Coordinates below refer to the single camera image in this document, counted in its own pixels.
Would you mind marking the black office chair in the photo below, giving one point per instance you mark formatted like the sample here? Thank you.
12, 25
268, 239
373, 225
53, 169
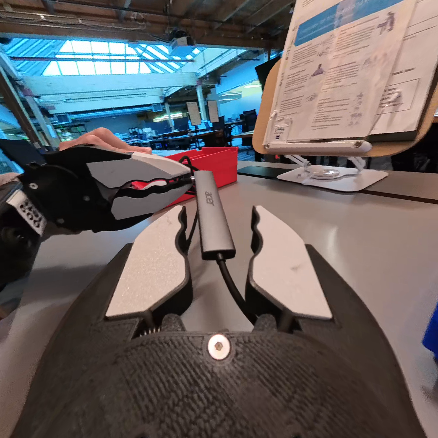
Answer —
249, 119

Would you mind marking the red plastic bin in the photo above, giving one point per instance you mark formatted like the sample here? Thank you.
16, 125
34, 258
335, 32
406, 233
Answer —
208, 160

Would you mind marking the wooden book stand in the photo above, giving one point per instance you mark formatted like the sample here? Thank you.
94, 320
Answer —
330, 147

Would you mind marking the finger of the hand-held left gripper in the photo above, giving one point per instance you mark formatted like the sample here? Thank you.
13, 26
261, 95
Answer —
137, 167
137, 205

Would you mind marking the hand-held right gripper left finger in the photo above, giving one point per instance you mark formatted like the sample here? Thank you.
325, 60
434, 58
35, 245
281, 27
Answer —
150, 267

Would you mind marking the grey desk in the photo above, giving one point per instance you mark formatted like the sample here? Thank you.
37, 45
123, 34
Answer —
359, 239

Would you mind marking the person's left hand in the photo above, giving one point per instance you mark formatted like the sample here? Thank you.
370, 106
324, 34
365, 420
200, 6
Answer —
99, 138

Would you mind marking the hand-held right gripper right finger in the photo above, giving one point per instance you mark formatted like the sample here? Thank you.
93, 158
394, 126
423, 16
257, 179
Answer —
287, 267

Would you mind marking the white standing board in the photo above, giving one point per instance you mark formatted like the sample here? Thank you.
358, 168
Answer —
213, 111
193, 113

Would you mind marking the white form sheet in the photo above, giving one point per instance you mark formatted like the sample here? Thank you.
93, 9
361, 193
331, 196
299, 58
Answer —
414, 85

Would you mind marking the grey usb hub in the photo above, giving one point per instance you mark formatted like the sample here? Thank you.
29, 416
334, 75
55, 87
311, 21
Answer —
212, 219

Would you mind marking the ceiling projector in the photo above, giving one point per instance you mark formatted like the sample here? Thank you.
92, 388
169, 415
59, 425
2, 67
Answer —
181, 42

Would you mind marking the blue object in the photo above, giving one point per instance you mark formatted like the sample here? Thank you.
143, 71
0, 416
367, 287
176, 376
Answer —
432, 332

